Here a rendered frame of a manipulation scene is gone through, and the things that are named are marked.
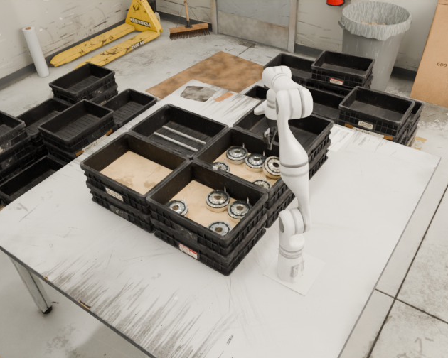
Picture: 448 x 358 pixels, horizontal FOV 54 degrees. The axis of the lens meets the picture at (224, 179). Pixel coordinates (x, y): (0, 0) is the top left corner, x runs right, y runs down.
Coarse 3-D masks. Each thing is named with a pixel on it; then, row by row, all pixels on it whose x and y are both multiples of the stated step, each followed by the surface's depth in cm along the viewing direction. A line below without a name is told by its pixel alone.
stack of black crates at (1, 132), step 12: (0, 120) 298; (12, 120) 288; (0, 132) 293; (12, 132) 276; (24, 132) 285; (0, 144) 274; (12, 144) 281; (24, 144) 288; (0, 156) 275; (12, 156) 283; (24, 156) 291; (36, 156) 300; (0, 168) 280; (12, 168) 287; (24, 168) 295; (0, 180) 282; (0, 204) 288
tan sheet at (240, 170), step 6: (222, 156) 208; (228, 162) 205; (234, 168) 201; (240, 168) 201; (246, 168) 201; (234, 174) 198; (240, 174) 198; (246, 174) 198; (252, 174) 198; (258, 174) 198; (264, 174) 197; (270, 180) 194; (276, 180) 194
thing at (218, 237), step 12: (180, 168) 187; (168, 180) 181; (240, 180) 180; (264, 192) 174; (156, 204) 171; (180, 216) 166; (204, 228) 161; (240, 228) 162; (216, 240) 159; (228, 240) 157
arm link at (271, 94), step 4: (284, 68) 160; (288, 68) 161; (284, 72) 160; (288, 72) 160; (268, 92) 167; (272, 92) 166; (268, 96) 167; (272, 96) 166; (268, 100) 168; (272, 100) 167; (268, 104) 169; (272, 104) 168
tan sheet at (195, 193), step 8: (192, 184) 194; (200, 184) 194; (184, 192) 190; (192, 192) 190; (200, 192) 190; (208, 192) 190; (192, 200) 186; (200, 200) 186; (232, 200) 185; (192, 208) 183; (200, 208) 183; (192, 216) 179; (200, 216) 179; (208, 216) 179; (216, 216) 179; (224, 216) 179; (232, 224) 175
